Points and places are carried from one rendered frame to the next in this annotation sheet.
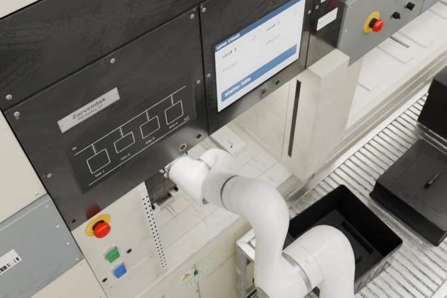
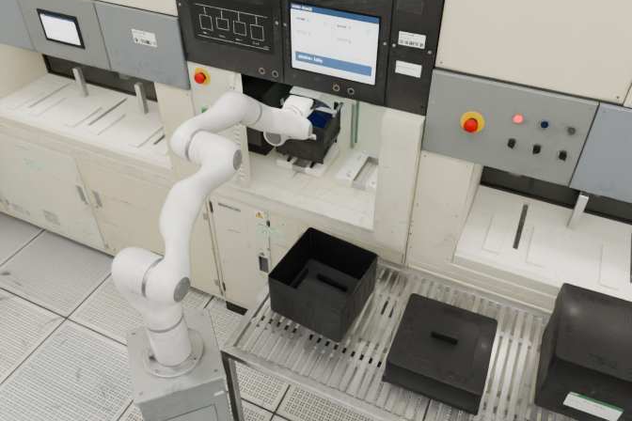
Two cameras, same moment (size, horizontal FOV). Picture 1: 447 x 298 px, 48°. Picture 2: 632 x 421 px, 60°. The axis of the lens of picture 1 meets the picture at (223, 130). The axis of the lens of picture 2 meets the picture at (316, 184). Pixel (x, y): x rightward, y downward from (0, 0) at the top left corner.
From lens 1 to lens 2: 1.48 m
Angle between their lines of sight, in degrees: 45
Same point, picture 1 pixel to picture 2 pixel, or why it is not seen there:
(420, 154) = (473, 322)
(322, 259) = (205, 145)
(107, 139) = (213, 10)
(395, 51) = (608, 270)
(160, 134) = (246, 41)
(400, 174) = (434, 310)
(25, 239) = (161, 34)
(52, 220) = (175, 37)
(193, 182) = not seen: hidden behind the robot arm
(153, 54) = not seen: outside the picture
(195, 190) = not seen: hidden behind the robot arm
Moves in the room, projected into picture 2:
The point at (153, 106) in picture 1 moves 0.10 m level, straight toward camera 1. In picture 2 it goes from (243, 13) to (214, 21)
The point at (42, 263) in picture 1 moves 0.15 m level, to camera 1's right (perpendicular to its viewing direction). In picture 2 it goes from (165, 63) to (177, 82)
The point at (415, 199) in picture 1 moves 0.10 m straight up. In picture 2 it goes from (410, 328) to (414, 307)
